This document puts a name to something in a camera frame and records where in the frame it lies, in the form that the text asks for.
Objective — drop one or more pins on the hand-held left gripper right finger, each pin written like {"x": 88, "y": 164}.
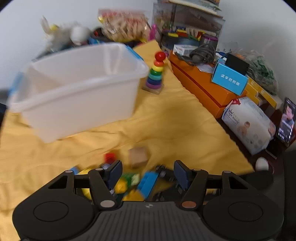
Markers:
{"x": 180, "y": 173}

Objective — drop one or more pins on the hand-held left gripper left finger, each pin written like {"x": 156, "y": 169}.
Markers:
{"x": 115, "y": 173}

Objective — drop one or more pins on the yellow toy block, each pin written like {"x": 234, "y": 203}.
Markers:
{"x": 120, "y": 186}

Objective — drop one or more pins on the black toy car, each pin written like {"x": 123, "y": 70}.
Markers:
{"x": 165, "y": 173}

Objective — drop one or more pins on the green toy block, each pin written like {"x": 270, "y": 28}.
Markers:
{"x": 130, "y": 179}

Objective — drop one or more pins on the red toy block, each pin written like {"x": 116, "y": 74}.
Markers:
{"x": 110, "y": 158}

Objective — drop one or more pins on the wooden cube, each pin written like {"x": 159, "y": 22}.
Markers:
{"x": 138, "y": 157}

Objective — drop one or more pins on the light blue toy block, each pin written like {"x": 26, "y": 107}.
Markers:
{"x": 75, "y": 170}
{"x": 148, "y": 184}

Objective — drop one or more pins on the orange-yellow toy piece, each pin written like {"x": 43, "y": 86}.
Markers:
{"x": 85, "y": 193}

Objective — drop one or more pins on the white plastic storage bin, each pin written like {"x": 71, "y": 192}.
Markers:
{"x": 76, "y": 99}

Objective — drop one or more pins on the yellow cloth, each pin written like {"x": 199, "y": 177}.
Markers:
{"x": 173, "y": 120}

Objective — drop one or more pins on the white egg-shaped object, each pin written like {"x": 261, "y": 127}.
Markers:
{"x": 262, "y": 164}

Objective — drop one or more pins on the white wet wipes pack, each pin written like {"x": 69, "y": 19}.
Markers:
{"x": 247, "y": 122}

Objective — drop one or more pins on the orange box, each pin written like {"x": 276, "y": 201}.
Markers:
{"x": 203, "y": 90}

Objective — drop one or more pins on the blue cardboard box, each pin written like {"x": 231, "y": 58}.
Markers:
{"x": 227, "y": 78}

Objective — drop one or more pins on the white paper sheet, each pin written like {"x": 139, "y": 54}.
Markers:
{"x": 205, "y": 68}

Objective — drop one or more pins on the yellow box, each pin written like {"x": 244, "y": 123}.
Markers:
{"x": 266, "y": 95}

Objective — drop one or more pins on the photo booklet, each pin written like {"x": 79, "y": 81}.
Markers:
{"x": 288, "y": 122}

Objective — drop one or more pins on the black device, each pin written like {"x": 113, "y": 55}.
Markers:
{"x": 237, "y": 63}

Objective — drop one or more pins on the small white box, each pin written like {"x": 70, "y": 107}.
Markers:
{"x": 183, "y": 49}

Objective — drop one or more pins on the clear bag of green pieces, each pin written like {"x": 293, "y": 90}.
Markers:
{"x": 263, "y": 71}

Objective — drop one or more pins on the purple tin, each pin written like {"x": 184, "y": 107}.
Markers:
{"x": 209, "y": 40}

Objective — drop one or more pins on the pink toy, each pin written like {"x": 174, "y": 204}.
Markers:
{"x": 153, "y": 32}

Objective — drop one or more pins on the white ball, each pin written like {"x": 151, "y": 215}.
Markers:
{"x": 79, "y": 34}

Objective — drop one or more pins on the bag of wooden blocks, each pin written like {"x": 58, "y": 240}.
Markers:
{"x": 124, "y": 25}

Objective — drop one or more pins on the white plush toy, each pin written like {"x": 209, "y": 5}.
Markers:
{"x": 57, "y": 34}

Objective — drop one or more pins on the clear plastic toy box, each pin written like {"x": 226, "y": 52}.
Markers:
{"x": 203, "y": 20}

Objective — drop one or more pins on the stack of books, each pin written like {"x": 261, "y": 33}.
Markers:
{"x": 196, "y": 5}

